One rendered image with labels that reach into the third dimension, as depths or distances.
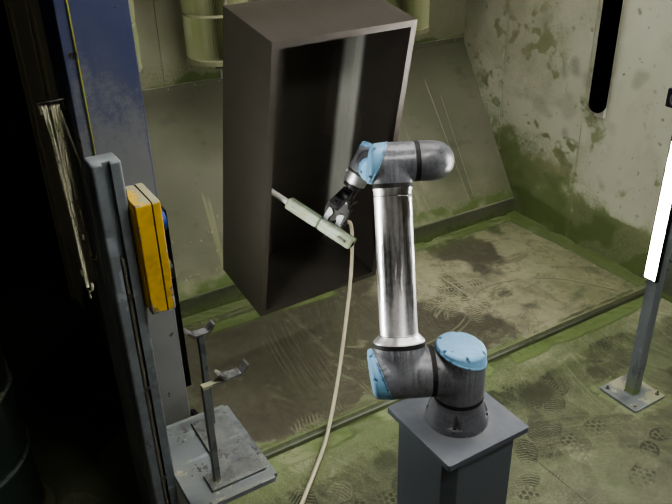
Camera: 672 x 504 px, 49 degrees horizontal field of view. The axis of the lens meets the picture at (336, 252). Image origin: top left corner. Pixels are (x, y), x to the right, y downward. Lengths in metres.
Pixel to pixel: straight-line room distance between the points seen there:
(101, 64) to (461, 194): 3.11
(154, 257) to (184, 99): 2.58
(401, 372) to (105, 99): 1.08
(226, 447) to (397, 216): 0.78
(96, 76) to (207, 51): 1.82
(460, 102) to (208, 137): 1.71
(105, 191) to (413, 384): 1.05
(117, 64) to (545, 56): 3.05
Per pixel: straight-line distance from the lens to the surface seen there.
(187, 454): 2.02
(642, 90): 4.15
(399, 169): 2.07
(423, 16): 4.33
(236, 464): 1.96
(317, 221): 2.82
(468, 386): 2.16
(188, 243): 3.91
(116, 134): 2.03
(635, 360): 3.48
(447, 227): 4.63
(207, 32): 3.75
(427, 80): 4.80
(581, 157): 4.48
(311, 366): 3.50
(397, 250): 2.07
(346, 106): 3.23
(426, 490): 2.37
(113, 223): 1.56
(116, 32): 1.98
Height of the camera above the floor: 2.16
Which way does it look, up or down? 28 degrees down
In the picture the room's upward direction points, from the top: 1 degrees counter-clockwise
